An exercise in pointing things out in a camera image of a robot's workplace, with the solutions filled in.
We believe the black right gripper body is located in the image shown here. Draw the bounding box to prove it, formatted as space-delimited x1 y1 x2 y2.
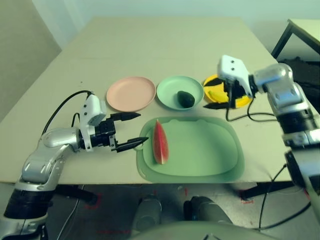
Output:
224 81 245 101

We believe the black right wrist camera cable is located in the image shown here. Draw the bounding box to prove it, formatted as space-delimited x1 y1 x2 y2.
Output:
225 84 276 122

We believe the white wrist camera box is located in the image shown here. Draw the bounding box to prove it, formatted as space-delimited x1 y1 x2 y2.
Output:
216 54 254 98
79 94 108 153

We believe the green tray with handle hole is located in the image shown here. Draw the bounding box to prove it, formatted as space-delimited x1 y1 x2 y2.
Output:
133 116 245 184

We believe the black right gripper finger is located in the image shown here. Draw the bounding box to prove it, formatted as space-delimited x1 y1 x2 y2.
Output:
202 99 237 110
204 78 226 87

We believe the silver black robot right leg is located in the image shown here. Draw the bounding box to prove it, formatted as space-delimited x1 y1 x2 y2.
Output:
183 195 235 226

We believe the grey robot left leg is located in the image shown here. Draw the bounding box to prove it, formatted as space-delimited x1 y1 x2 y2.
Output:
132 194 163 232

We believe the mint green plate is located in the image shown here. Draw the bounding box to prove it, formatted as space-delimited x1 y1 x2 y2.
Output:
156 74 205 111

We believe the thin grey floor wire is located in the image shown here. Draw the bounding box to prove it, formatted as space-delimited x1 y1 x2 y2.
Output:
59 199 79 240

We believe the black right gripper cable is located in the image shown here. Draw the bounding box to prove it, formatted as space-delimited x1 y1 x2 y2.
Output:
246 97 280 124

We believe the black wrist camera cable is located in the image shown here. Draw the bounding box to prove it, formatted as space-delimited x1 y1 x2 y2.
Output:
41 90 94 137
225 84 276 122

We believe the toy watermelon slice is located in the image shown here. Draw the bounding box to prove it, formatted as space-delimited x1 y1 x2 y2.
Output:
152 119 170 166

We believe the grey robot torso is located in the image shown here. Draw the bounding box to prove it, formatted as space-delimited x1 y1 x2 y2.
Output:
139 219 320 240

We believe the dark green toy avocado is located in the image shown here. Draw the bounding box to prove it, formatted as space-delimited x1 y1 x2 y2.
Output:
177 90 196 108

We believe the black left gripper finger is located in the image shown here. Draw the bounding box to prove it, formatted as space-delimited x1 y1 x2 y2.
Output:
109 112 142 121
116 137 150 153

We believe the yellow plastic plate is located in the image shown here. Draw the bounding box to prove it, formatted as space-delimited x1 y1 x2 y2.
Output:
202 74 252 109

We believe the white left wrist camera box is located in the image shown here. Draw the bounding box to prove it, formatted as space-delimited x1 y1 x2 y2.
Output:
79 94 108 153

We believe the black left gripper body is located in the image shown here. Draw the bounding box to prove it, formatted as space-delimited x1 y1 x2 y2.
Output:
90 119 118 151

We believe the yellow toy banana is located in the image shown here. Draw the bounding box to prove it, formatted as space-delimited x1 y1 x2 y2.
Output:
208 89 230 102

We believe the black cable by robot torso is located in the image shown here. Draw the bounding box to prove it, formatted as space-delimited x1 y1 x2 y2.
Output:
258 163 312 231

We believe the side table with black frame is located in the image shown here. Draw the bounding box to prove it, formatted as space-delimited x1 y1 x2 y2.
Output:
271 18 320 60

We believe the black bag under side table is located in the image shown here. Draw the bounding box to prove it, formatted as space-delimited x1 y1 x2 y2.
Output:
277 56 320 83

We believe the pink plate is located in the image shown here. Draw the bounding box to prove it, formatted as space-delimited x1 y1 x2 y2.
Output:
106 76 157 113

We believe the black table foot bar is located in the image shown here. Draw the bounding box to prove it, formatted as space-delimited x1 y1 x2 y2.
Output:
53 184 99 206
243 181 294 200

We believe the black left wrist camera cable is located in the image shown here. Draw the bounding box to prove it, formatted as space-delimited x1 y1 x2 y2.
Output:
41 90 94 137

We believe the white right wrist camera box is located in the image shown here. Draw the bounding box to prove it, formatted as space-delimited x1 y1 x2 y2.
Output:
216 54 254 98

